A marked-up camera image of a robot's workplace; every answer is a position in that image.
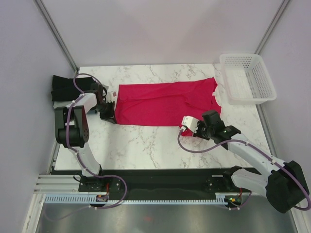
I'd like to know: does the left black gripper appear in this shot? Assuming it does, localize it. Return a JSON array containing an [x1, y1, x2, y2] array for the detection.
[[92, 101, 117, 124]]

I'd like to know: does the red t shirt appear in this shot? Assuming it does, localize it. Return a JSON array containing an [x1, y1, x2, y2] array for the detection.
[[115, 78, 221, 127]]

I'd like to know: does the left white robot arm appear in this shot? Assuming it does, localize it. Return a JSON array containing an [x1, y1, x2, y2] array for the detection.
[[52, 82, 117, 191]]

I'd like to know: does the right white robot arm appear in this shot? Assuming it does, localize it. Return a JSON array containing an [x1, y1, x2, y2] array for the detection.
[[190, 110, 311, 213]]

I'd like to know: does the folded black t shirt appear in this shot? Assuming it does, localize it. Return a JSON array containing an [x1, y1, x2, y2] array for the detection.
[[51, 75, 96, 102]]

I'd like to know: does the white plastic basket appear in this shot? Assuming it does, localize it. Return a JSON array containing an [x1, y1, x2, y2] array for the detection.
[[219, 53, 277, 105]]

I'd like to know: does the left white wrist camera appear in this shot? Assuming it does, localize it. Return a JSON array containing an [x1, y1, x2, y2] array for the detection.
[[105, 91, 117, 102]]

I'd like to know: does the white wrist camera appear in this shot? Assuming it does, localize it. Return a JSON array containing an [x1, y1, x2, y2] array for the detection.
[[181, 116, 199, 133], [105, 91, 117, 102]]

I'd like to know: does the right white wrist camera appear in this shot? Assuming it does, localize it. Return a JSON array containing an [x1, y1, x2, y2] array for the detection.
[[181, 116, 199, 133]]

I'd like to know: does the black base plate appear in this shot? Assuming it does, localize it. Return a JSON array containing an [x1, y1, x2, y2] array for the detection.
[[75, 168, 241, 200]]

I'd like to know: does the right aluminium frame post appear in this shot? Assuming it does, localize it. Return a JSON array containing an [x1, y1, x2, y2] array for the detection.
[[254, 0, 292, 55]]

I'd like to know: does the aluminium frame post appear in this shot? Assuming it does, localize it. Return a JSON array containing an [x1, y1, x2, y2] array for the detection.
[[254, 0, 292, 55], [34, 0, 79, 74]]

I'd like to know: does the white slotted cable duct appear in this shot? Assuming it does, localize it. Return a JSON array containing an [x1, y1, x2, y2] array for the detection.
[[44, 194, 227, 205]]

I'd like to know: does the aluminium rail profile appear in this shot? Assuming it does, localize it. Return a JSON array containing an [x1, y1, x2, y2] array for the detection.
[[34, 175, 79, 194]]

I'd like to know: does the left aluminium frame post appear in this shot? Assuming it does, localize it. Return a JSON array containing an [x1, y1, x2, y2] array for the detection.
[[34, 0, 79, 74]]

